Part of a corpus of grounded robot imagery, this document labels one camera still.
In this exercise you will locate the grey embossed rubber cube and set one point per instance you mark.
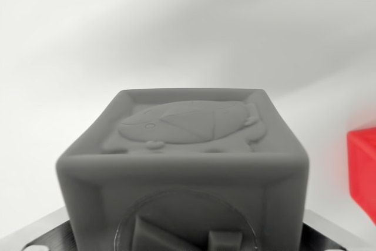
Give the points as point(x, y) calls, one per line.
point(182, 180)

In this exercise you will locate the red rubber cube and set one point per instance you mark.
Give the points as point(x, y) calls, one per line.
point(362, 168)

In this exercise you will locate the gripper right finger with black rubber pad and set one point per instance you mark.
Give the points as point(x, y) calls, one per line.
point(320, 233)

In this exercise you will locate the gripper left finger with black rubber pad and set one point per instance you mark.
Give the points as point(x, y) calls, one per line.
point(50, 233)

